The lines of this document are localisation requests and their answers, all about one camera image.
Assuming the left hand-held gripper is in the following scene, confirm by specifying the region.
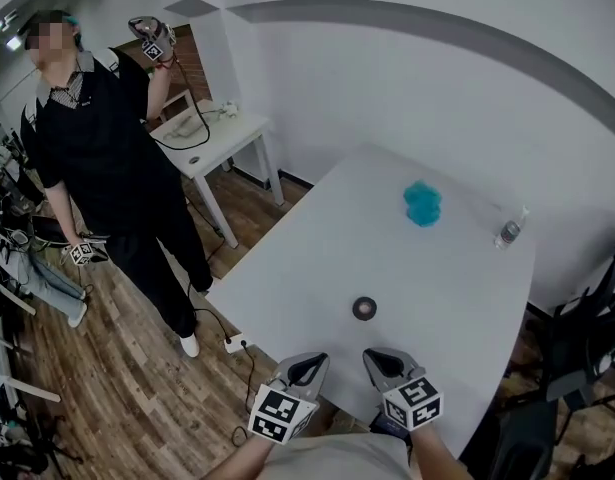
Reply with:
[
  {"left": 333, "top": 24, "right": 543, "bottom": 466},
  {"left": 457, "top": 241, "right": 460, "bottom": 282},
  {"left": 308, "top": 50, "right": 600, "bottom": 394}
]
[{"left": 247, "top": 352, "right": 330, "bottom": 445}]

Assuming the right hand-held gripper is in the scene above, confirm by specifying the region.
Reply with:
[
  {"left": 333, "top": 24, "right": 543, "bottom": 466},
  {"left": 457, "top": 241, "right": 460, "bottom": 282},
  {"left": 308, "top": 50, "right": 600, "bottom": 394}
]
[{"left": 362, "top": 347, "right": 444, "bottom": 433}]

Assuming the black tape roll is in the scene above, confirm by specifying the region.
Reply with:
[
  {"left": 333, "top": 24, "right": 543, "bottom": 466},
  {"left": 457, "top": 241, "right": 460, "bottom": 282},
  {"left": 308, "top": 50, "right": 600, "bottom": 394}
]
[{"left": 351, "top": 296, "right": 379, "bottom": 320}]

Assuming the person's right forearm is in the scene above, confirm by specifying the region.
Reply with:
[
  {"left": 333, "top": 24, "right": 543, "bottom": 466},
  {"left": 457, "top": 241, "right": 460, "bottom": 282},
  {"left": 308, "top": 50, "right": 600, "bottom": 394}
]
[{"left": 409, "top": 425, "right": 474, "bottom": 480}]

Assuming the person's left forearm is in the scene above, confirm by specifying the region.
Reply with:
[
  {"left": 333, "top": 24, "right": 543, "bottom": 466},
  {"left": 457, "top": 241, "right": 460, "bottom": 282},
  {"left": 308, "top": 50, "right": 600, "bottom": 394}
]
[{"left": 201, "top": 435, "right": 283, "bottom": 480}]

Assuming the black waist device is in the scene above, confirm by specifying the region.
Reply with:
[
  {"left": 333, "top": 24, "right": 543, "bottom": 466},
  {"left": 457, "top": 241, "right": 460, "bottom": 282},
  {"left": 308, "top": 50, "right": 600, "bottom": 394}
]
[{"left": 370, "top": 411, "right": 411, "bottom": 438}]

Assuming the white power strip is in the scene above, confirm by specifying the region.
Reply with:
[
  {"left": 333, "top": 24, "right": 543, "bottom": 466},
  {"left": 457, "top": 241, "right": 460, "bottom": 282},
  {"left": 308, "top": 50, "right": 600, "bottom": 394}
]
[{"left": 223, "top": 334, "right": 254, "bottom": 355}]

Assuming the person's beige shirt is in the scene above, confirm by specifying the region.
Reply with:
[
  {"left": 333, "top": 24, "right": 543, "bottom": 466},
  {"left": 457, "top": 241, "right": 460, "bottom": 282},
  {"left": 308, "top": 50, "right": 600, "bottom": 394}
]
[{"left": 256, "top": 431, "right": 414, "bottom": 480}]

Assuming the teal fluffy cloth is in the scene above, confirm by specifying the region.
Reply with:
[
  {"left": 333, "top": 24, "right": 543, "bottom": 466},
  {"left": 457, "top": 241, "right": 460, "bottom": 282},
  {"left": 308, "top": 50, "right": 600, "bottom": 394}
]
[{"left": 402, "top": 179, "right": 443, "bottom": 228}]

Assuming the clear plastic bottle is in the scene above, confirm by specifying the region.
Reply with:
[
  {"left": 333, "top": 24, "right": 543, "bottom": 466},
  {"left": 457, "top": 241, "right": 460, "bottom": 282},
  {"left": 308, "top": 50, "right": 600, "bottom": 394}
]
[{"left": 493, "top": 205, "right": 530, "bottom": 251}]

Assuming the black office chair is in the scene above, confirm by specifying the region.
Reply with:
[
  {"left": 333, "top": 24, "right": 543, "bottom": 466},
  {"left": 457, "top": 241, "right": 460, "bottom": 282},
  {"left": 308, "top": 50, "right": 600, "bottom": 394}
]
[{"left": 534, "top": 231, "right": 615, "bottom": 419}]

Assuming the small white table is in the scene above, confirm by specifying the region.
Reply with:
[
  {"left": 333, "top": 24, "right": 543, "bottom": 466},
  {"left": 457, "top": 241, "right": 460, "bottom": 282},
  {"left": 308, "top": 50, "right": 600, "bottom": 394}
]
[{"left": 149, "top": 100, "right": 286, "bottom": 249}]

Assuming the cluttered white desk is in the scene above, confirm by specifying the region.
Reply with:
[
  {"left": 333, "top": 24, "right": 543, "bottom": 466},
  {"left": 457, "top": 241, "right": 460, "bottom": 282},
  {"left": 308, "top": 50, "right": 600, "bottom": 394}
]
[{"left": 0, "top": 207, "right": 63, "bottom": 469}]

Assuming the black floor cable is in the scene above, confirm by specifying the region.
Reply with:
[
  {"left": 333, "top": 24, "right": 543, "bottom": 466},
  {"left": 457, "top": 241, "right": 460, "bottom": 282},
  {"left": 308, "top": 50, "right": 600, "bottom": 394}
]
[{"left": 193, "top": 307, "right": 259, "bottom": 415}]

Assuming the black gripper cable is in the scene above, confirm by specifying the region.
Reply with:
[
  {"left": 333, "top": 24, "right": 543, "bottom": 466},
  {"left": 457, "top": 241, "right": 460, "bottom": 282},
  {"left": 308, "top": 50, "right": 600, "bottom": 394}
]
[{"left": 155, "top": 56, "right": 212, "bottom": 152}]

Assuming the white cable bundle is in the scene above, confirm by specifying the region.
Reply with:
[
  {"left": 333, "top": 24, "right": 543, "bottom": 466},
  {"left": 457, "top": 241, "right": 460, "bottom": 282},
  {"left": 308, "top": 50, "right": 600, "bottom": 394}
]
[{"left": 160, "top": 114, "right": 201, "bottom": 140}]

